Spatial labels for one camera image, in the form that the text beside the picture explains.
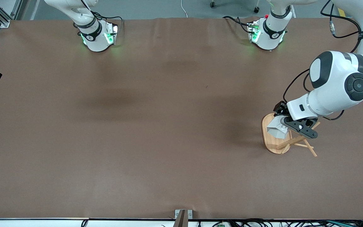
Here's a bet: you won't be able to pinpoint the white faceted cup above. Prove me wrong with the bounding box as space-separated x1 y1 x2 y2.
267 118 289 140

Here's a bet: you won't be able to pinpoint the wooden cup rack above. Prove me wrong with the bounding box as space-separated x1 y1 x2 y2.
261 113 321 157

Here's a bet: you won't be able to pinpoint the brown table cover sheet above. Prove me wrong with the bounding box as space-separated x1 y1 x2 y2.
0 17 363 219

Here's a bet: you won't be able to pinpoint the black left arm upper cable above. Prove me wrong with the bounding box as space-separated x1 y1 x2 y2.
320 0 363 54

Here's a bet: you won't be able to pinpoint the black left arm base cable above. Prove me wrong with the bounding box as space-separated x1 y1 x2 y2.
222 15 252 32

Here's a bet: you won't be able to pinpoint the black arm base cable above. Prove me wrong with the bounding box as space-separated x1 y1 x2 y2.
92 11 124 32
222 15 252 32

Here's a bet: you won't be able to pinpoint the tangled black cables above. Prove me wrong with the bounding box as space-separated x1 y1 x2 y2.
226 218 363 227

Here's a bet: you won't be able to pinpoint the black right arm base cable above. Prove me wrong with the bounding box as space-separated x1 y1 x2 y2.
92 11 124 32

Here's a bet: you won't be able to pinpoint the metal camera pole bracket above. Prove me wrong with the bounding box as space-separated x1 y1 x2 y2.
175 209 193 227

